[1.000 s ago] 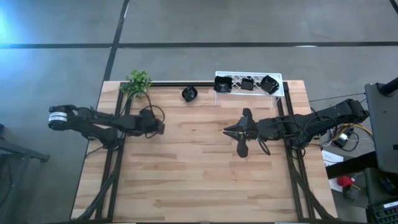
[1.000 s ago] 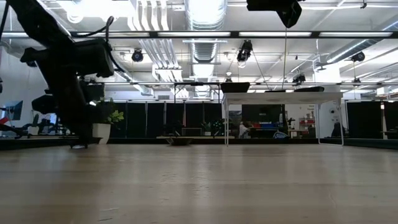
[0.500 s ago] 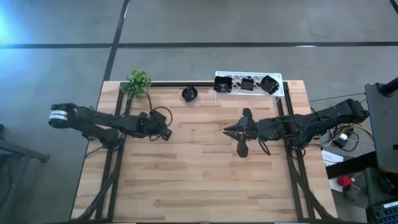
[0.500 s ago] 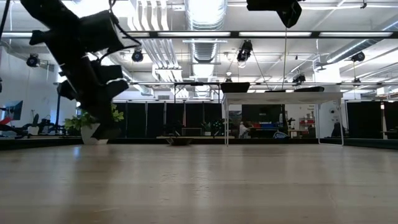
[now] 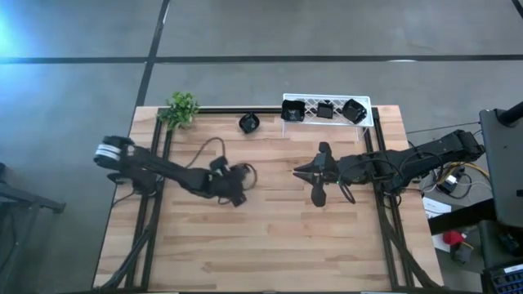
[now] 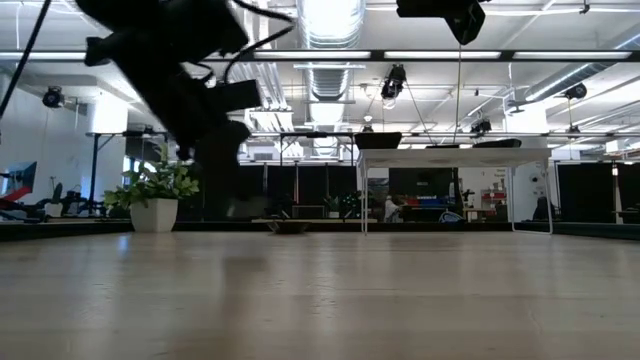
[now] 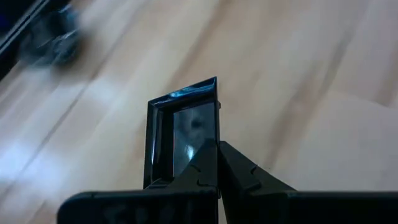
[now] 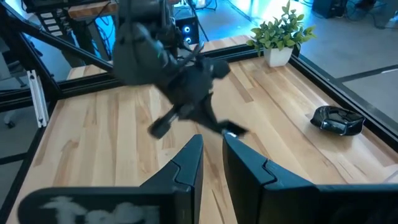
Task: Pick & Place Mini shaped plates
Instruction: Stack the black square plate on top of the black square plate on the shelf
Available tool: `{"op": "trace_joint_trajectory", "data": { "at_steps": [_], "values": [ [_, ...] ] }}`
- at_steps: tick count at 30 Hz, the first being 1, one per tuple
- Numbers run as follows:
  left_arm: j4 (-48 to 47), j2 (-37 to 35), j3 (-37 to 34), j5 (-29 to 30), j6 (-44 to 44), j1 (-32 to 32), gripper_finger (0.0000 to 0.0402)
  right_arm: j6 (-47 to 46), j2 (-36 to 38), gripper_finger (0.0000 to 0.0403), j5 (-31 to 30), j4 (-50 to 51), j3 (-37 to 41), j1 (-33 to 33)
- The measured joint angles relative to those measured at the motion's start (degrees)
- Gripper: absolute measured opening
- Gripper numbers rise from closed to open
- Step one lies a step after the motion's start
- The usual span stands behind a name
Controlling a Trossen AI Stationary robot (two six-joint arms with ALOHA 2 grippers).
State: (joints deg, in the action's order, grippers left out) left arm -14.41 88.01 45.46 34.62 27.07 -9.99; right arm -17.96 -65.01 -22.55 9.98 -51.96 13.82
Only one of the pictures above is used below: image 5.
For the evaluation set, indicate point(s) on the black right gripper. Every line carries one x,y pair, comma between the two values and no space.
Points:
324,171

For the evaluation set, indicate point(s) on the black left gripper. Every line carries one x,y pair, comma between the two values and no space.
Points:
229,181

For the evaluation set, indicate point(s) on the black round cup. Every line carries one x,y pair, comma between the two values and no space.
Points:
249,123

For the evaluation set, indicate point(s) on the small black square plate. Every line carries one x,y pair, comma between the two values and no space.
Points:
325,110

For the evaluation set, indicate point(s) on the black flared square plate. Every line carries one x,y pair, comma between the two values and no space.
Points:
354,111

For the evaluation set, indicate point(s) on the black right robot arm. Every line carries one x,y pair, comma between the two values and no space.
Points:
408,163

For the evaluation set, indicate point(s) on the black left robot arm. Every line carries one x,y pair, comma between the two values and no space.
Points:
163,165

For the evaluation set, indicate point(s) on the green plant in white pot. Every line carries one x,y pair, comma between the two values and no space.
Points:
180,110

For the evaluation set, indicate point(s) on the white paper sheet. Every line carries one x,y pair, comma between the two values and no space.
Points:
435,206

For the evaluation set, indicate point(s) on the white power adapter box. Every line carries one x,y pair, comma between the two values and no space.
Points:
450,181

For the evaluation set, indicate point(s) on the red cloth object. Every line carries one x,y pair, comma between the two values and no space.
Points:
453,238

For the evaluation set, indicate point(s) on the black monitor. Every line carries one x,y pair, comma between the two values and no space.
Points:
504,171

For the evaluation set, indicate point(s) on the black stand leg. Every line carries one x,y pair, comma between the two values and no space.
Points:
32,202

